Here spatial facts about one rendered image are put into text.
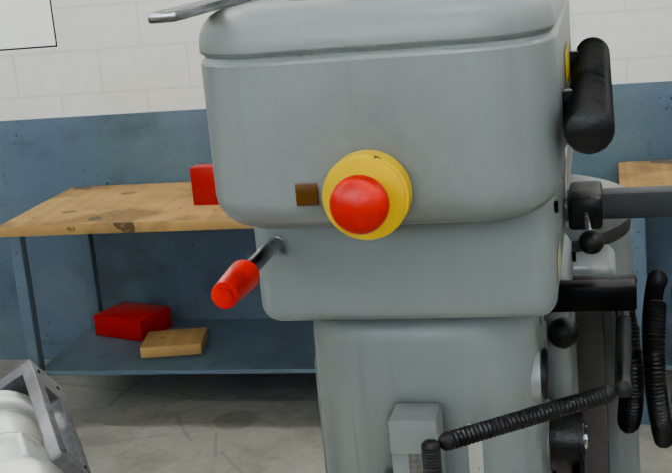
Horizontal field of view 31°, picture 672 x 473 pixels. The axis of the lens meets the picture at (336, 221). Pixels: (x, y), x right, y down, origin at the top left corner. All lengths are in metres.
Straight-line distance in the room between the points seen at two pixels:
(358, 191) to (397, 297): 0.19
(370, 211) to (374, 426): 0.30
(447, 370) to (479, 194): 0.23
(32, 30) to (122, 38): 0.44
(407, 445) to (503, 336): 0.12
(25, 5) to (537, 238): 5.01
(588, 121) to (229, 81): 0.25
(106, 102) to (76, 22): 0.39
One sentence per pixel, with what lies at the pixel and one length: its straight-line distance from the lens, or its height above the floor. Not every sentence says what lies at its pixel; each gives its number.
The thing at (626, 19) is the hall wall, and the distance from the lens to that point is 5.25.
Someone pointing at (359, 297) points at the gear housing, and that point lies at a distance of 0.96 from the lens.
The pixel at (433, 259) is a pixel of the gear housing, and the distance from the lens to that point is 0.94.
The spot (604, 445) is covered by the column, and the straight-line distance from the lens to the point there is 1.53.
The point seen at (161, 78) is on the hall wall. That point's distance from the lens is 5.62.
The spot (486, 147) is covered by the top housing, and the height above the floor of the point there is 1.79.
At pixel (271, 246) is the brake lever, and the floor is 1.70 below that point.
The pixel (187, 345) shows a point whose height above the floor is 0.28.
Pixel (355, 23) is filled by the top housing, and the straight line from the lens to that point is 0.82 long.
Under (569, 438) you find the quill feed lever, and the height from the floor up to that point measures 1.47.
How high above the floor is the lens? 1.94
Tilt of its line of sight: 14 degrees down
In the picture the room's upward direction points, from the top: 5 degrees counter-clockwise
